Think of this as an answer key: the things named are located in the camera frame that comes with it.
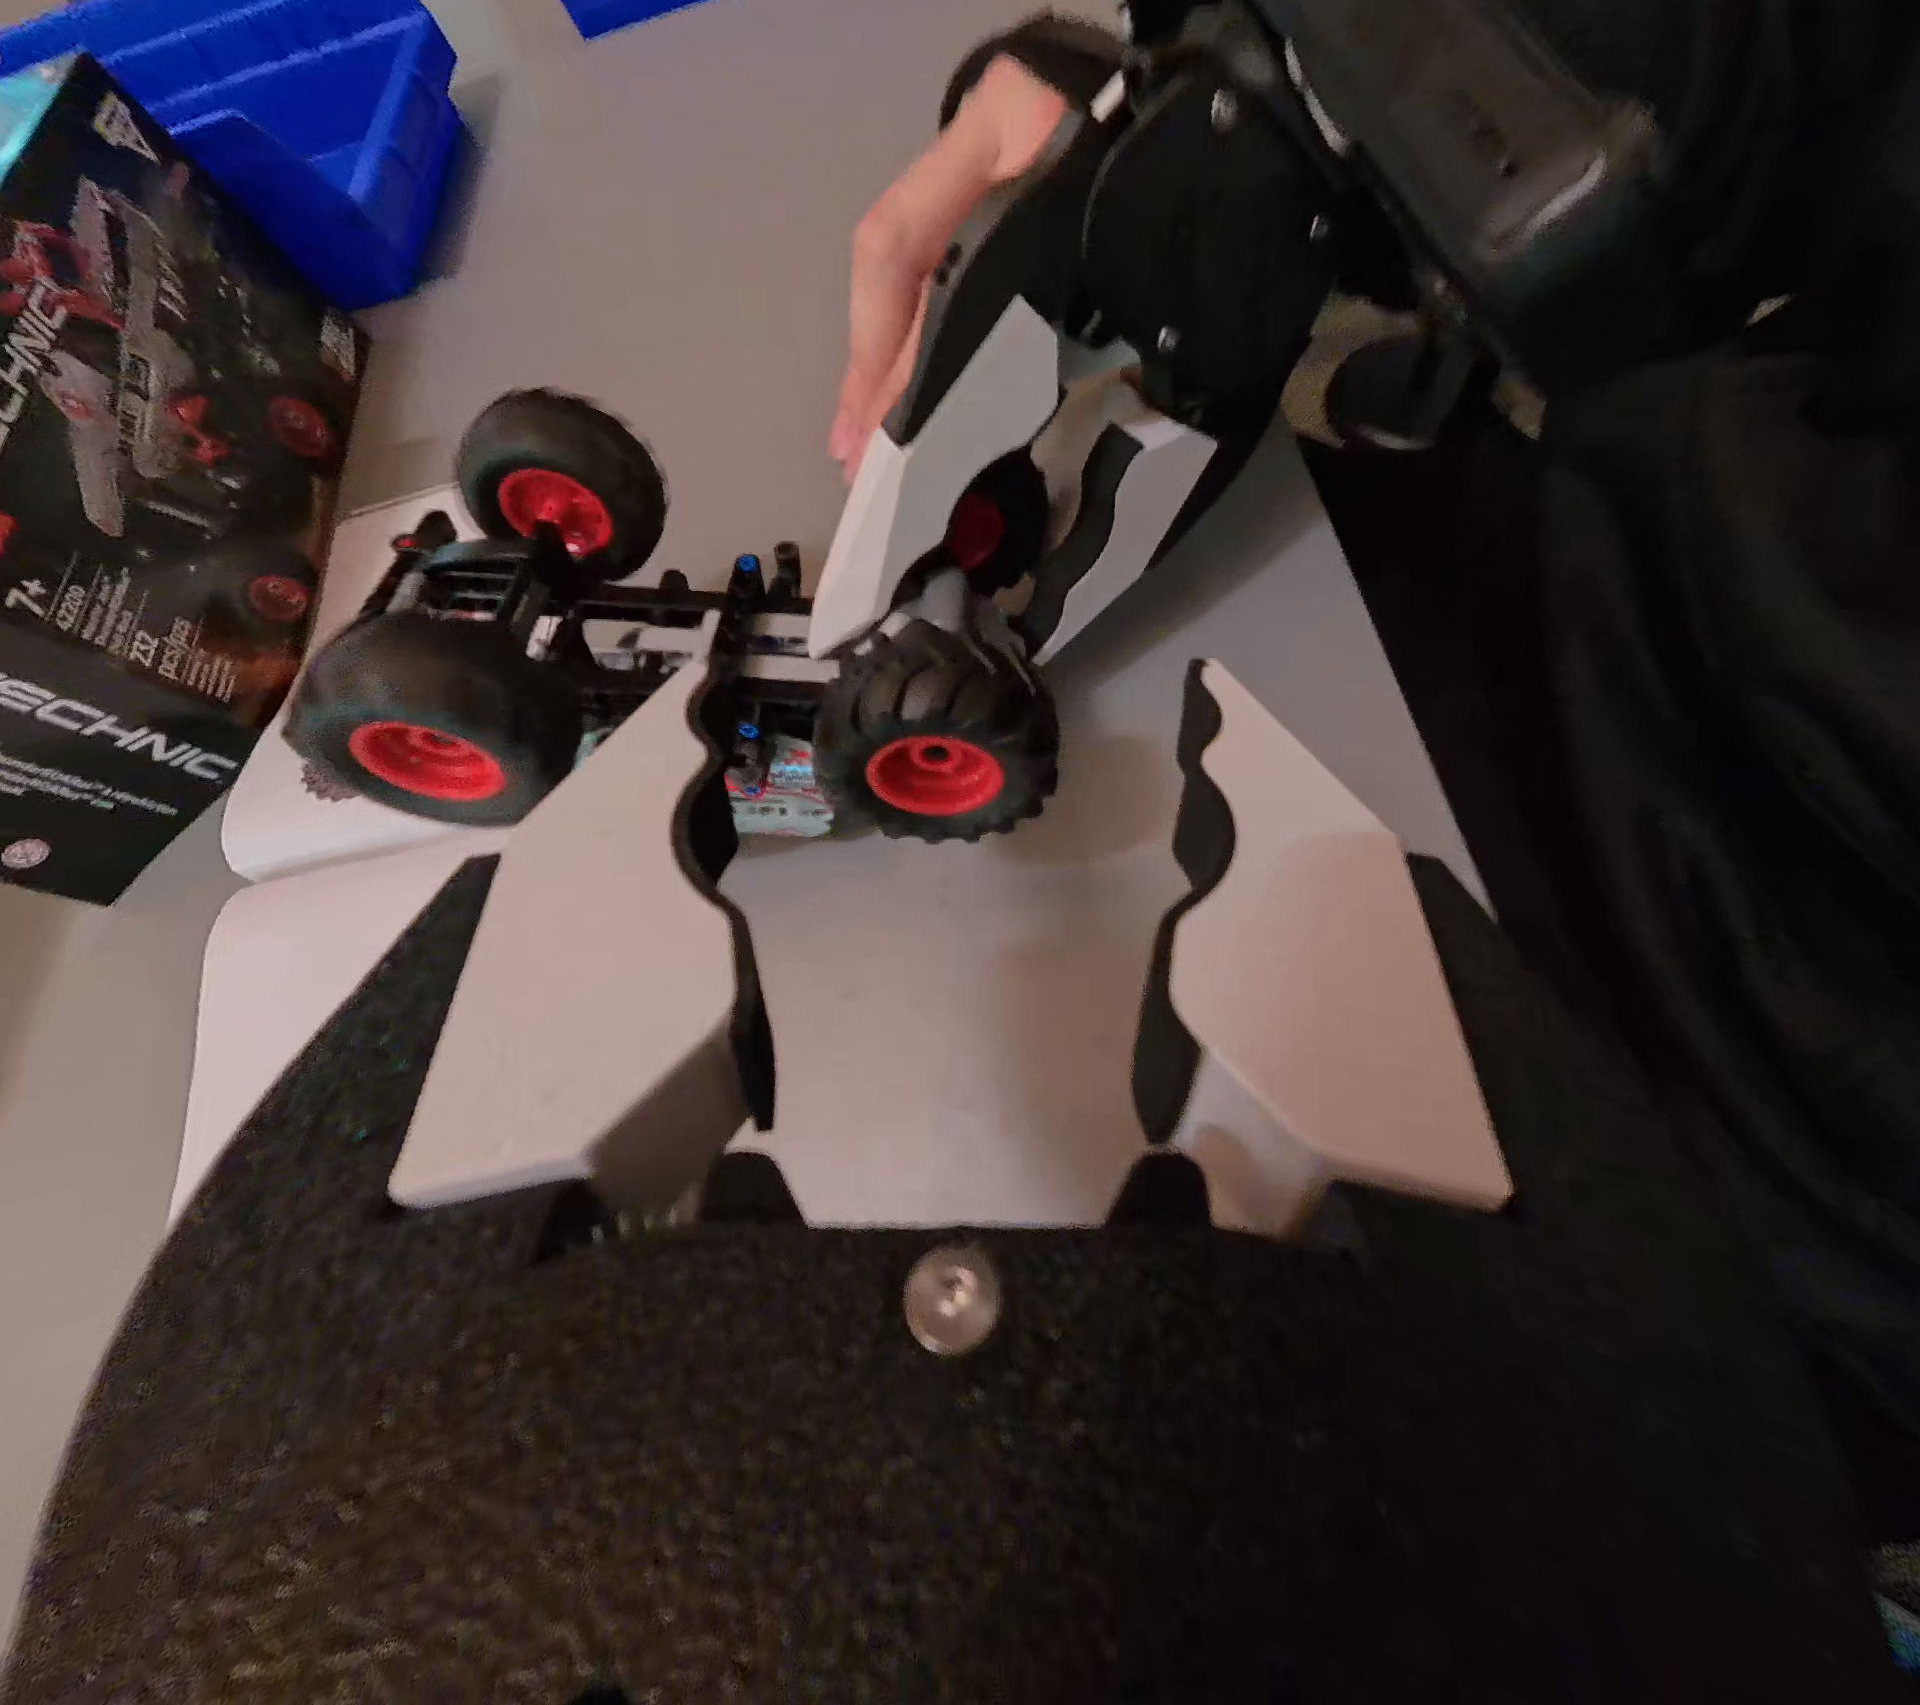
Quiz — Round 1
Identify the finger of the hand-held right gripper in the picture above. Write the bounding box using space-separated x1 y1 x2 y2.
805 293 1070 663
1031 412 1219 667

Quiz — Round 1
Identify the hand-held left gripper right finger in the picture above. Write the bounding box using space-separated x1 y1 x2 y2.
1127 658 1513 1238

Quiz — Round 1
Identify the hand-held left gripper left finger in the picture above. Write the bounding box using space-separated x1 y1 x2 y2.
386 663 781 1214

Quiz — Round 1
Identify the toy brick monster truck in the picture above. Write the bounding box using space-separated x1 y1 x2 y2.
281 384 1068 848

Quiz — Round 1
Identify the small black wheel red hub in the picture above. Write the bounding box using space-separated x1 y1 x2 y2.
451 384 672 585
281 611 584 828

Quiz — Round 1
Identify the grey desk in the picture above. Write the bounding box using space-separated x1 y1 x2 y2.
0 0 1501 1588

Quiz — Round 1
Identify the person's right hand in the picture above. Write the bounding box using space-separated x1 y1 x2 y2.
828 59 1080 486

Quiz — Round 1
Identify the open instruction booklet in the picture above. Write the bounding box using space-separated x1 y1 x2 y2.
164 478 707 1231

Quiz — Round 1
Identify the black toy set box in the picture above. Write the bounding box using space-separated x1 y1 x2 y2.
0 53 374 912

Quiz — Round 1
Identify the blue storage bin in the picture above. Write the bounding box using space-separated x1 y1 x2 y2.
0 0 468 315

